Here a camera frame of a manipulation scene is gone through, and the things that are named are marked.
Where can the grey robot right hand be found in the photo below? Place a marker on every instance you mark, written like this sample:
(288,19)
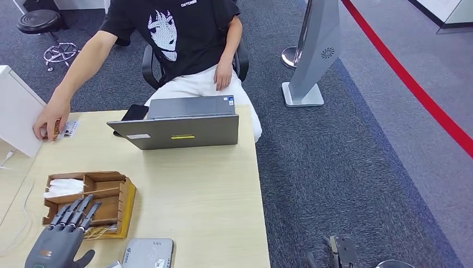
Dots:
(341,251)

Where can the person's right hand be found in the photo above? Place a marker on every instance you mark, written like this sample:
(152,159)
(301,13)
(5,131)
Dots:
(51,118)

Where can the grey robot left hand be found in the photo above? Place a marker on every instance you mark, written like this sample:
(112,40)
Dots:
(55,248)

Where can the person's left hand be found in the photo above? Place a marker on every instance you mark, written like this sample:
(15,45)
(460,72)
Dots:
(223,74)

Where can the yellow printed key card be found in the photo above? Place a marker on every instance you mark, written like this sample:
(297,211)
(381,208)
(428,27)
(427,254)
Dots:
(98,232)

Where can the person's left forearm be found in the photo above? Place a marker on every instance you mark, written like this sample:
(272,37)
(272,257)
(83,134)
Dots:
(232,40)

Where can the person's right forearm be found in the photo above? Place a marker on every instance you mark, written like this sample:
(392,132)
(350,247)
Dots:
(74,79)

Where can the person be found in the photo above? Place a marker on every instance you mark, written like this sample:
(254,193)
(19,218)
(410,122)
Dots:
(192,40)

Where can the white card stack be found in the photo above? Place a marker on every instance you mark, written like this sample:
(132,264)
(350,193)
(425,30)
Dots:
(64,186)

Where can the wooden card organizer box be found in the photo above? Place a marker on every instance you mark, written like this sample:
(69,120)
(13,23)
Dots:
(111,199)

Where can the grey card reader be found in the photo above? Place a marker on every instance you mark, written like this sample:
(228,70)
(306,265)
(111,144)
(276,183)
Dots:
(147,253)

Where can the large white box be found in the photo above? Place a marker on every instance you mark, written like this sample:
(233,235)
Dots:
(18,107)

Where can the white cards in slot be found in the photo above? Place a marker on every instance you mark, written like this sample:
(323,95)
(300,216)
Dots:
(112,227)

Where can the grey laptop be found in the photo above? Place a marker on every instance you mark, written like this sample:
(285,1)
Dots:
(184,131)

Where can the black phone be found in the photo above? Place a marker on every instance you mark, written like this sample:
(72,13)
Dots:
(136,112)

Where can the grey kiosk stand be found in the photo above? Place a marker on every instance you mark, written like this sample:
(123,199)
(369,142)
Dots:
(314,48)

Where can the black stool with chrome base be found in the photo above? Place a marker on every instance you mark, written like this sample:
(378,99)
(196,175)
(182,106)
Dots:
(38,21)

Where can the white cabinet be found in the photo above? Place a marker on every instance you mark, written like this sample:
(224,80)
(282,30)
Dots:
(74,3)

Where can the white counter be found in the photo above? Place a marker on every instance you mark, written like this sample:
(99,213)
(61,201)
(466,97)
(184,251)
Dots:
(454,13)

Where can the chrome stanchion post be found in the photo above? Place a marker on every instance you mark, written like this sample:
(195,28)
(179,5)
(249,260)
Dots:
(290,58)

